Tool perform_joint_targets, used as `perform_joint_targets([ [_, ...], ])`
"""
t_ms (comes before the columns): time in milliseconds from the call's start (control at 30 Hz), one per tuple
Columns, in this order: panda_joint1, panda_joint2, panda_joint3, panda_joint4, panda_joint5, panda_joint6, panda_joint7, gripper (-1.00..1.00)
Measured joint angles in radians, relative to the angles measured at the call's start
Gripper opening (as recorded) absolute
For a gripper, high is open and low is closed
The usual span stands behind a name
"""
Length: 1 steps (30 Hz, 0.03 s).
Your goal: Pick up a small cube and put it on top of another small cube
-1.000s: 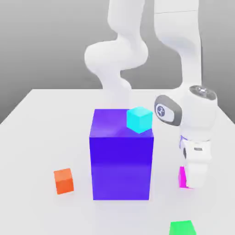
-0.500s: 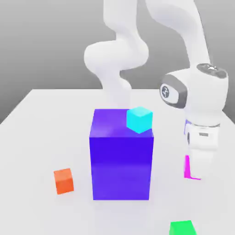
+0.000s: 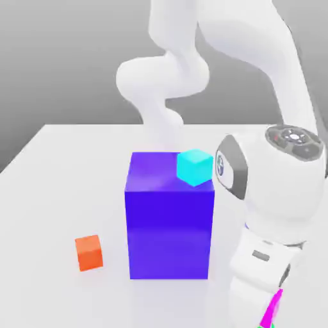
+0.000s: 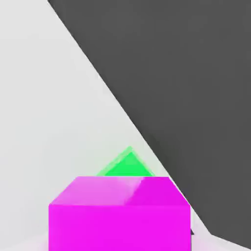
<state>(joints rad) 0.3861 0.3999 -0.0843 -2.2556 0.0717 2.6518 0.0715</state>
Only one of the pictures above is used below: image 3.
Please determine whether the small orange cube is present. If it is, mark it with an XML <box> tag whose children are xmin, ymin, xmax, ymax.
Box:
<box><xmin>74</xmin><ymin>234</ymin><xmax>104</xmax><ymax>272</ymax></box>

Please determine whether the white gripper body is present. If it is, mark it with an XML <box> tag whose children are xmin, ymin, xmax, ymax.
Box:
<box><xmin>227</xmin><ymin>263</ymin><xmax>292</xmax><ymax>328</ymax></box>

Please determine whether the small cyan cube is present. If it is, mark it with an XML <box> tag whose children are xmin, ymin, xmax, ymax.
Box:
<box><xmin>176</xmin><ymin>148</ymin><xmax>214</xmax><ymax>187</ymax></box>

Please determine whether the large blue box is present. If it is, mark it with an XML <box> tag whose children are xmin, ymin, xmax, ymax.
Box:
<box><xmin>124</xmin><ymin>151</ymin><xmax>215</xmax><ymax>281</ymax></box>

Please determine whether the small magenta cube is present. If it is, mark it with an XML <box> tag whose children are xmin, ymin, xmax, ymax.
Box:
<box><xmin>259</xmin><ymin>288</ymin><xmax>284</xmax><ymax>328</ymax></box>

